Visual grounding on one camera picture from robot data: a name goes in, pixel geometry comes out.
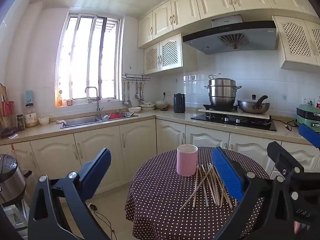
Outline black glass gas cooktop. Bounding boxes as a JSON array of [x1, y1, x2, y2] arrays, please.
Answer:
[[191, 104, 277, 132]]

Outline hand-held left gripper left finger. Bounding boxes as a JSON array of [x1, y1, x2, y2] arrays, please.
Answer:
[[27, 148, 112, 240]]

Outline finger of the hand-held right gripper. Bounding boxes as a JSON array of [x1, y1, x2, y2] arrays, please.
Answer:
[[266, 141, 320, 200], [298, 124, 320, 148]]

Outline cream base cabinet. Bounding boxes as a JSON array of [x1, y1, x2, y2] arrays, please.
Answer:
[[0, 118, 157, 207], [155, 118, 320, 180]]

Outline black floor cable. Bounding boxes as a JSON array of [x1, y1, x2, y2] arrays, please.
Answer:
[[89, 204, 118, 240]]

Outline dark blue kettle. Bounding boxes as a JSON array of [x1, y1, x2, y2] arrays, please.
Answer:
[[173, 93, 186, 113]]

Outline black power cord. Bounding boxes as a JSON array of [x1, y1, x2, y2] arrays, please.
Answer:
[[280, 119, 298, 132]]

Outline red kitchen utensil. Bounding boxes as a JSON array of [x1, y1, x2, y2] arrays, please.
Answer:
[[1, 100, 15, 130]]

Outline large cream lattice-door cabinet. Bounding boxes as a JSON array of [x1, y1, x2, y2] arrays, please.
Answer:
[[272, 16, 320, 73]]

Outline pile of wooden chopsticks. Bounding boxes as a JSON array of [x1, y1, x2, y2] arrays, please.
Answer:
[[179, 163, 238, 211]]

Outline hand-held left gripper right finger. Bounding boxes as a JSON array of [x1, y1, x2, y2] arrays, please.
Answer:
[[212, 147, 298, 240]]

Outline small cream lattice-door cabinet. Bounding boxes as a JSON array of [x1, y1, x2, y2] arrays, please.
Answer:
[[144, 33, 183, 75]]

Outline grey range hood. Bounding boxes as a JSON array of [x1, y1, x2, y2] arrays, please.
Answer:
[[182, 15, 278, 55]]

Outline wooden cutting board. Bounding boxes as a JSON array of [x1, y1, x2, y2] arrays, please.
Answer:
[[0, 83, 7, 105]]

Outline stainless steel steamer pot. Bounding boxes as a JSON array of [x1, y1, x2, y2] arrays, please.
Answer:
[[204, 73, 242, 106]]

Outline stainless steel sink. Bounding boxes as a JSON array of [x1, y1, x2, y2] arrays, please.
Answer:
[[60, 113, 138, 129]]

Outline metal wok with black handle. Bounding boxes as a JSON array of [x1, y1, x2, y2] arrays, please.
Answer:
[[237, 95, 271, 114]]

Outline pink cup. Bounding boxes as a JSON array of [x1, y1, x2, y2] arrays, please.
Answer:
[[176, 144, 198, 177]]

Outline green electric grill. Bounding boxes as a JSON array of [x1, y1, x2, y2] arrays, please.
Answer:
[[296, 104, 320, 128]]

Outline cream upper wall cabinets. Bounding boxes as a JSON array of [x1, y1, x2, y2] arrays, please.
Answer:
[[137, 0, 320, 49]]

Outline brown polka-dot tablecloth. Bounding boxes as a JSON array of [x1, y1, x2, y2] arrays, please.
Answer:
[[124, 146, 273, 240]]

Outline silver rice cooker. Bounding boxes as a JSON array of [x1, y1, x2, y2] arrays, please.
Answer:
[[0, 153, 27, 207]]

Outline sliding kitchen window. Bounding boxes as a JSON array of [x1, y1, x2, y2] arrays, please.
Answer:
[[55, 11, 123, 108]]

